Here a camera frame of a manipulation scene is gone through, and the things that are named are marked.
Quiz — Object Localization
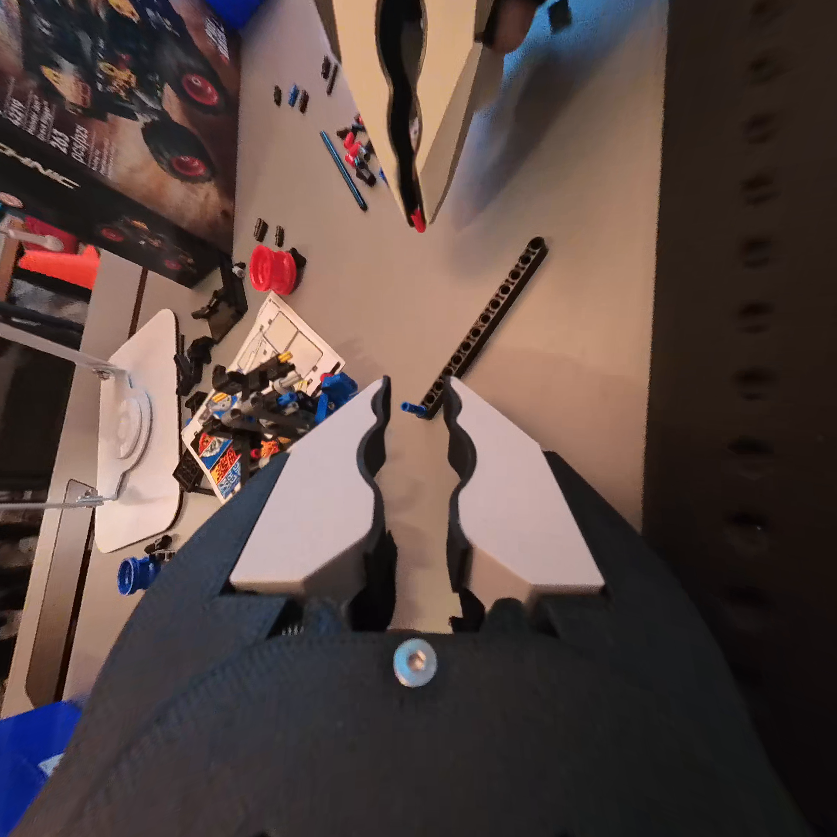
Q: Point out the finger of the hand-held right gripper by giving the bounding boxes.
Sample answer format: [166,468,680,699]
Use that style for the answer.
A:
[407,0,490,223]
[332,0,416,228]

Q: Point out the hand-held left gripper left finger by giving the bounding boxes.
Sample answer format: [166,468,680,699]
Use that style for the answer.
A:
[229,376,393,596]

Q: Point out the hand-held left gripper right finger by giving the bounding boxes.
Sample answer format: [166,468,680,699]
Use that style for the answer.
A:
[443,376,606,599]

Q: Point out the long black holed beam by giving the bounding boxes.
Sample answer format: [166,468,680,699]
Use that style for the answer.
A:
[418,237,549,421]

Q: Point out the grey desk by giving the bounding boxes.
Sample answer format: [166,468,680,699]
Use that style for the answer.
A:
[26,0,668,714]

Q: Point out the person's right hand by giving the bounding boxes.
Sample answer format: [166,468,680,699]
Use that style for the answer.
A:
[500,0,532,52]

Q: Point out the thin dark axle rod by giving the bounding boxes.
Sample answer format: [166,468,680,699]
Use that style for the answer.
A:
[319,129,368,212]

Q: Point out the blue storage bin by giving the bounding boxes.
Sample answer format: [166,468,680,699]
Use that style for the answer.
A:
[208,0,262,30]

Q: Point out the partly built toy truck chassis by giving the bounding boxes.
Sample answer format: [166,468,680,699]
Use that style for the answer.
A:
[208,353,359,475]

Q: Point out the blue wheel hub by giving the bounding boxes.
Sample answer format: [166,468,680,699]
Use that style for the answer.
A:
[118,556,161,597]

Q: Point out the printed sticker sheet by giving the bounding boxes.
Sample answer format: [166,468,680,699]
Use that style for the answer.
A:
[181,292,346,503]

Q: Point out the white instruction stand base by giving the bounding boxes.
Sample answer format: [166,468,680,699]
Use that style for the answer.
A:
[0,309,183,557]

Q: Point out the cluster of black toy beams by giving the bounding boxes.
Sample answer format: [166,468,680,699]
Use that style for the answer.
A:
[173,335,214,396]

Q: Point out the black toy panel piece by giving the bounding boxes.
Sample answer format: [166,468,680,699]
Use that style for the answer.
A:
[191,262,250,342]

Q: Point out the red wheel hub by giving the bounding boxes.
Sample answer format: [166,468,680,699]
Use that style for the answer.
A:
[249,245,298,295]

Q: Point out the toy truck set box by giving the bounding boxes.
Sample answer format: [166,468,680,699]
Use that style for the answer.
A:
[0,0,242,290]

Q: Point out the blue plastic object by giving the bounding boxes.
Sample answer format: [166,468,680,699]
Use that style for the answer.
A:
[0,700,86,834]

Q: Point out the orange plastic object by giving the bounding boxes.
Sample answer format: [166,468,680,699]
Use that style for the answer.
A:
[18,243,100,277]

